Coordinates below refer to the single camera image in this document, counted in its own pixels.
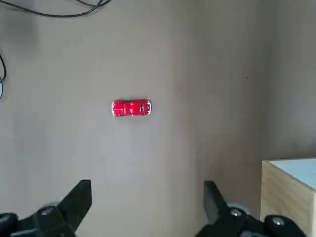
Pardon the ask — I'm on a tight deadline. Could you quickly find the light wooden cabinet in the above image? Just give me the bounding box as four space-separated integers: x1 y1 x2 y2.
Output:
260 158 316 237

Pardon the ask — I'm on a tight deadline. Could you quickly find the red toy car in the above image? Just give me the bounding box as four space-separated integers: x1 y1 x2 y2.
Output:
111 99 152 118

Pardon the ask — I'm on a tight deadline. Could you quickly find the black lamp cable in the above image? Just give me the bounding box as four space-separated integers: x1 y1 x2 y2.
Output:
0 54 7 99

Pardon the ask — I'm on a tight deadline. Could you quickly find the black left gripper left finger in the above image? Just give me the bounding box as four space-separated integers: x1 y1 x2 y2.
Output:
0 179 92 237

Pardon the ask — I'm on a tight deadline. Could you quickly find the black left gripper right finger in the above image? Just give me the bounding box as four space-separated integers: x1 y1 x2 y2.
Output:
195 180 308 237

